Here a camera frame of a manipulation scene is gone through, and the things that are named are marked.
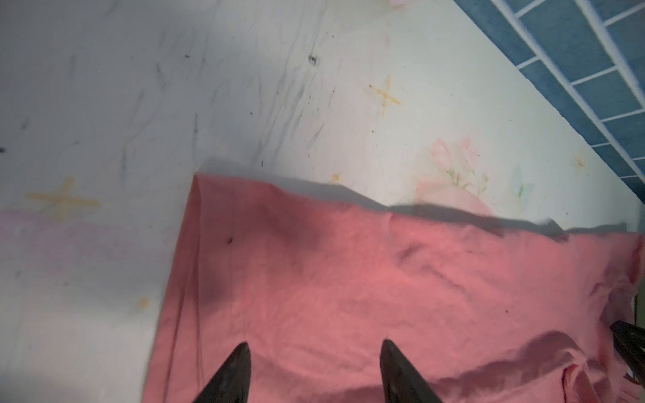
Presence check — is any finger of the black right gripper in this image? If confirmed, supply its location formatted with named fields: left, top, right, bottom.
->
left=611, top=321, right=645, bottom=386

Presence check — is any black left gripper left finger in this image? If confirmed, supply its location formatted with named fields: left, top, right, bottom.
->
left=193, top=342, right=251, bottom=403

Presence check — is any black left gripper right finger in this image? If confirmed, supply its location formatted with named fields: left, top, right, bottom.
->
left=380, top=339, right=442, bottom=403

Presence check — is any pink t shirt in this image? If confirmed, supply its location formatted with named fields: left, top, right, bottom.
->
left=143, top=174, right=644, bottom=402

